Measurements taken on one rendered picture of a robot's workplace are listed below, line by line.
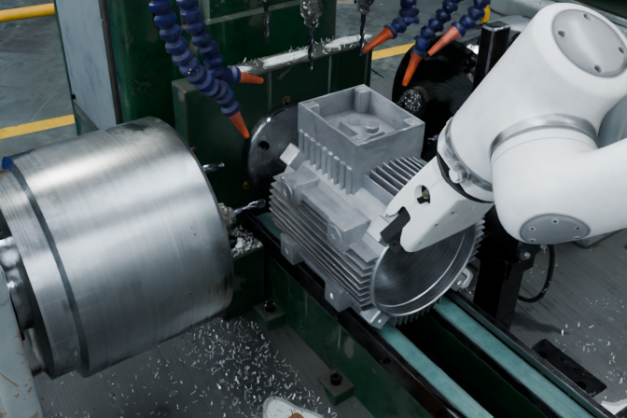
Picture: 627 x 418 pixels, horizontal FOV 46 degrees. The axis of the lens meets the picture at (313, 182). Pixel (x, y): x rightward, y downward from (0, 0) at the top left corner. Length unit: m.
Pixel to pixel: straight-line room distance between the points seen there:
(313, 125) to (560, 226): 0.43
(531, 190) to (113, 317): 0.42
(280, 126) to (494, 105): 0.50
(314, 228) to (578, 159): 0.43
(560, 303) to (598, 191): 0.69
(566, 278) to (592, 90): 0.73
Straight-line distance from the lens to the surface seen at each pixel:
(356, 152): 0.81
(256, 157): 1.02
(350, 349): 0.95
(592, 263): 1.28
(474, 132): 0.58
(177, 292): 0.76
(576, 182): 0.50
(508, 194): 0.52
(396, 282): 0.94
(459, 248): 0.93
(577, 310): 1.18
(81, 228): 0.72
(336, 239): 0.81
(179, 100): 0.95
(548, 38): 0.53
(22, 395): 0.75
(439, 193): 0.63
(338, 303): 0.86
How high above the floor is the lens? 1.56
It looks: 34 degrees down
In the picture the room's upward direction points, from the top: 1 degrees clockwise
